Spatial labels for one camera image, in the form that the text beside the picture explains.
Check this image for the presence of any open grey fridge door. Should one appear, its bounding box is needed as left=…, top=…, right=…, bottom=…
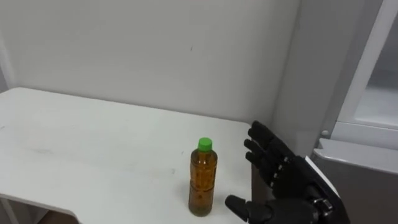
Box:
left=269, top=0, right=384, bottom=159

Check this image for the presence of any white desk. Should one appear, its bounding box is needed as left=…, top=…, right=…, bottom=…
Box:
left=0, top=87, right=254, bottom=224

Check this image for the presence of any grey fridge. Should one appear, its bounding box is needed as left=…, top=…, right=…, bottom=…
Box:
left=312, top=0, right=398, bottom=224

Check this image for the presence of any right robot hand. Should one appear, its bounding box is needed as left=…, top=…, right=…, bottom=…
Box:
left=224, top=120, right=351, bottom=224

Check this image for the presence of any amber bottle with green cap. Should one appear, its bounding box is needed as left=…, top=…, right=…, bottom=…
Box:
left=188, top=137, right=218, bottom=218

